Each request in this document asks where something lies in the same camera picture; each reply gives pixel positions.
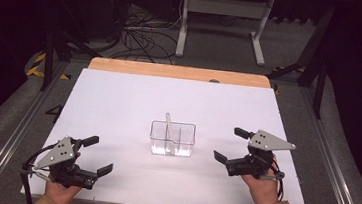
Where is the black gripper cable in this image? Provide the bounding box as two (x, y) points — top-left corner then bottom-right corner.
(16, 140), (64, 204)
(265, 159), (289, 204)

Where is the person's left hand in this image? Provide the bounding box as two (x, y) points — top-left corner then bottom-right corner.
(43, 148), (87, 204)

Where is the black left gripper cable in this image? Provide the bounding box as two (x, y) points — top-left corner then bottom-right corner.
(16, 140), (64, 204)

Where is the person's right hand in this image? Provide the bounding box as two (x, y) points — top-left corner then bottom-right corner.
(238, 150), (284, 204)

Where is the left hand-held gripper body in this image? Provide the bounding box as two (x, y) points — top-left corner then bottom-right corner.
(28, 132), (103, 192)

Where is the aluminium floor rail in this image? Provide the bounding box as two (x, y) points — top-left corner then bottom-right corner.
(288, 86), (362, 204)
(0, 54), (70, 204)

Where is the black equipment case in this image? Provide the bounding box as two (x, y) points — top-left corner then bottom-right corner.
(73, 0), (129, 45)

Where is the white pen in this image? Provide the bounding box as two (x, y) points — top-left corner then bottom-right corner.
(161, 112), (181, 157)

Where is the yellow black hazard tape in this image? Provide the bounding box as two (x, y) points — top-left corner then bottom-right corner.
(25, 50), (74, 81)

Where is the tangle of black floor cables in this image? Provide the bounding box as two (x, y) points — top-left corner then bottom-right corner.
(107, 3), (184, 67)

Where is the clear plastic divided organizer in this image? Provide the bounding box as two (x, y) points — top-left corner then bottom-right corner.
(148, 119), (198, 159)

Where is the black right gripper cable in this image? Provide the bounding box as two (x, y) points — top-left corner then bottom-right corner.
(265, 159), (289, 204)

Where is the black metal stand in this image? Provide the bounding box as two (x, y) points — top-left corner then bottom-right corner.
(32, 0), (109, 98)
(261, 0), (336, 121)

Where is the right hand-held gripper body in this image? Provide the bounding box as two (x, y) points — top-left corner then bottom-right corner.
(223, 126), (299, 184)

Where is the white metal stand frame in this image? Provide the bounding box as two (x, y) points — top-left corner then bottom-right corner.
(174, 0), (276, 68)

